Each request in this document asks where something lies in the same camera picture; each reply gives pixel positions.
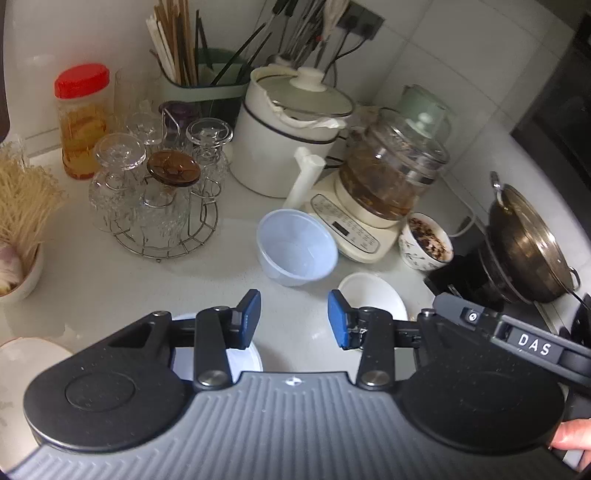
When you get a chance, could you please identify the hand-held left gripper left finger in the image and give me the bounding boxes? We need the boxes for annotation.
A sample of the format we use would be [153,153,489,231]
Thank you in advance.
[107,289,263,389]

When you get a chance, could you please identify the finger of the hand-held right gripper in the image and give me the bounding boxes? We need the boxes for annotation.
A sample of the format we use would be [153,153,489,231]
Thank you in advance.
[432,292,506,341]

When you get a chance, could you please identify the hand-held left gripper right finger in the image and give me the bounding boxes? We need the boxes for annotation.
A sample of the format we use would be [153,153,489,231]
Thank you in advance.
[326,289,465,390]

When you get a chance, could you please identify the white ceramic bowl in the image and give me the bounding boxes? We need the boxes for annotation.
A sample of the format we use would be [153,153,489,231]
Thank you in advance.
[338,272,410,324]

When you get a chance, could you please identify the translucent plastic bowl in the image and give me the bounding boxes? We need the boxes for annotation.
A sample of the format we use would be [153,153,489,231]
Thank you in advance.
[257,208,339,288]

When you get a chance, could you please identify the white gold-rimmed plate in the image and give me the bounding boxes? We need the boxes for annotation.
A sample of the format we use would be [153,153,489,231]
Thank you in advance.
[0,337,75,446]

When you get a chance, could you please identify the person's right hand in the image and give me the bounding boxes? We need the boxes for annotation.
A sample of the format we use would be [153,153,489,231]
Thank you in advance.
[549,416,591,455]

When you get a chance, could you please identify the black induction cooktop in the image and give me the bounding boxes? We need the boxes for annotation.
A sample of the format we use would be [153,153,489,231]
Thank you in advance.
[424,251,591,344]

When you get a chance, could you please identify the steel wok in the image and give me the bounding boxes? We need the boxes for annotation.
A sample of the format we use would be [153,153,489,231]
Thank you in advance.
[477,237,581,306]

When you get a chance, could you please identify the floral mug with tea leaves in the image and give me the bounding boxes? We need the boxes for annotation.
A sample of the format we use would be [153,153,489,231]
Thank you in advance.
[399,212,456,271]

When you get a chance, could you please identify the cream kettle heating base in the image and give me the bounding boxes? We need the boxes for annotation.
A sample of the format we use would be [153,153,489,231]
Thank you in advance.
[308,174,403,265]

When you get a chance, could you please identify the glass kettle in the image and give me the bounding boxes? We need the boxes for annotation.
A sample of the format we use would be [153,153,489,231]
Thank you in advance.
[338,107,451,219]

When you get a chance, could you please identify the white electric cooking pot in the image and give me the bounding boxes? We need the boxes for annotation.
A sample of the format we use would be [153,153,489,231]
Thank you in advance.
[230,66,357,211]

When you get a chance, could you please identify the cluster of upturned glass cups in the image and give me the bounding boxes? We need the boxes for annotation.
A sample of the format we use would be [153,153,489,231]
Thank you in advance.
[89,68,232,243]

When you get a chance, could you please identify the green utensil holder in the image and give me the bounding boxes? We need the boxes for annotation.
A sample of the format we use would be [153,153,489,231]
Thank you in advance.
[159,46,251,101]

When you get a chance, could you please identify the garlic bulb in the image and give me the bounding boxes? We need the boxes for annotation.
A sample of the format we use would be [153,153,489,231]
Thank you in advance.
[0,242,25,295]

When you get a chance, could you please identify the black appliance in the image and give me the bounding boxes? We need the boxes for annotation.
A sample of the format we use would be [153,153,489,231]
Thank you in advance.
[510,0,591,155]

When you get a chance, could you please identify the red-lidded plastic jar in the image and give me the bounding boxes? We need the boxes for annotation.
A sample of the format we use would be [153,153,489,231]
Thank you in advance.
[54,64,112,182]

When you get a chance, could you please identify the black serving utensils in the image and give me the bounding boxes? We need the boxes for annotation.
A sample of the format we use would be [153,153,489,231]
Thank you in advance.
[196,16,274,88]

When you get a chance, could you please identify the bundle of wooden chopsticks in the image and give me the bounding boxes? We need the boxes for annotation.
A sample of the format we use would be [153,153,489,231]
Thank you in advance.
[146,0,200,88]

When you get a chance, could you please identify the hanging kitchen utensils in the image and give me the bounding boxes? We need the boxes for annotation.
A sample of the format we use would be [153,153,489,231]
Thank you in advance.
[271,0,354,70]

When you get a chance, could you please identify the white power cord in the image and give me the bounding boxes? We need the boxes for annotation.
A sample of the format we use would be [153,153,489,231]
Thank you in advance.
[449,213,477,240]

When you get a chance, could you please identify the round wire cup rack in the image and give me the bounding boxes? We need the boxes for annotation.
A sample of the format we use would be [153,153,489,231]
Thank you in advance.
[110,182,219,263]

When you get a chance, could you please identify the black power cables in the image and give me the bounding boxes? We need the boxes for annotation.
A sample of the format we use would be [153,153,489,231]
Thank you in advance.
[321,28,370,79]

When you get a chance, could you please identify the dark wall outlet strip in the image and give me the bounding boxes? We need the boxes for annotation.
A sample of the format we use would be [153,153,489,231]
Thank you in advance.
[341,1,385,41]

